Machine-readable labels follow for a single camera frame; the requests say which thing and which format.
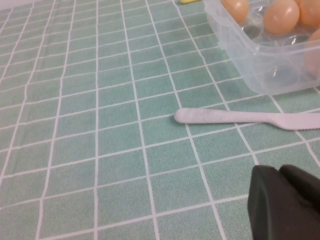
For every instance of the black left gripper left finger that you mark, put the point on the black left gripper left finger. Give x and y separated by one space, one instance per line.
270 212

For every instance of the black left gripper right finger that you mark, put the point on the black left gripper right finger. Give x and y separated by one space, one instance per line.
302 182

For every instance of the beige egg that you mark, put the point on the beige egg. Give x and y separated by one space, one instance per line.
236 10
281 18
315 50
310 12

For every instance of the clear plastic egg box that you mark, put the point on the clear plastic egg box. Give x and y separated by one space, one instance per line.
240 57

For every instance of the clear plastic egg tray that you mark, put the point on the clear plastic egg tray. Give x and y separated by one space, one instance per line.
100 125

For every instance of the white plastic knife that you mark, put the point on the white plastic knife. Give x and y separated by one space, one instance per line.
212 116

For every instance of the small yellow object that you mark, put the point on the small yellow object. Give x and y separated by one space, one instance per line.
186 1

